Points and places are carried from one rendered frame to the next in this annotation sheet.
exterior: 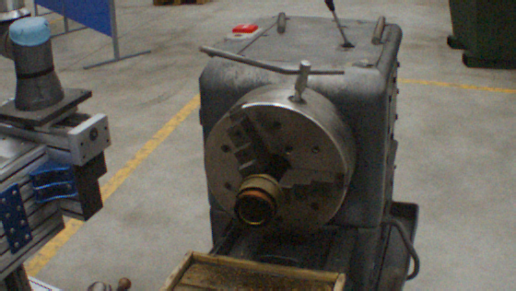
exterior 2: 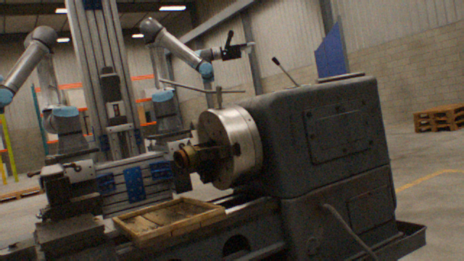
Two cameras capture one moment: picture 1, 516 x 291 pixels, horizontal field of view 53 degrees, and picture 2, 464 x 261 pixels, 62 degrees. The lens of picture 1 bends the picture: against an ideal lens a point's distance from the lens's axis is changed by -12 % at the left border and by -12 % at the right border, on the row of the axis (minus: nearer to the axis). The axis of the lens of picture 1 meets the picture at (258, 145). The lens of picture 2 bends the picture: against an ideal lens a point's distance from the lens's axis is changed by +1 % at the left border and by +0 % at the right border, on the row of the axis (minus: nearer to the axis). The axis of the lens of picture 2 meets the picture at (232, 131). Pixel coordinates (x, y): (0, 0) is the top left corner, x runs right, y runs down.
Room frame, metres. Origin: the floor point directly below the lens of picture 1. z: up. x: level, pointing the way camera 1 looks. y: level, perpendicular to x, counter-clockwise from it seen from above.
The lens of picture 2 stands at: (0.04, -1.07, 1.21)
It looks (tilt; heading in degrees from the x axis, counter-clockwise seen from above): 3 degrees down; 42
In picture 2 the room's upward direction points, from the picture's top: 11 degrees counter-clockwise
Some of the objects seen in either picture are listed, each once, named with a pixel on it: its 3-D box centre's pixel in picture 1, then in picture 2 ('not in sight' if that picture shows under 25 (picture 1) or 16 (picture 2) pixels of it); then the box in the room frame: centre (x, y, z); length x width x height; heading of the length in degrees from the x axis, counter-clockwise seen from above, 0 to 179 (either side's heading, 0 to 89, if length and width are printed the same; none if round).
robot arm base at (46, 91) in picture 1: (37, 84); (167, 123); (1.39, 0.60, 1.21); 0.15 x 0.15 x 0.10
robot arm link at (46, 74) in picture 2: not in sight; (48, 83); (0.95, 0.95, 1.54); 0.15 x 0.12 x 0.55; 86
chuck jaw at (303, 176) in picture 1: (312, 184); (217, 151); (1.02, -0.11, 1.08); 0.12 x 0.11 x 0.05; 71
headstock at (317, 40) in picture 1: (312, 104); (301, 133); (1.50, -0.16, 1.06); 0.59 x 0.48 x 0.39; 161
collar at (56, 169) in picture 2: not in sight; (52, 170); (0.58, 0.23, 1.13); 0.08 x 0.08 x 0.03
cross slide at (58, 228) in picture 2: not in sight; (65, 228); (0.55, 0.17, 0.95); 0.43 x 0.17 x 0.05; 71
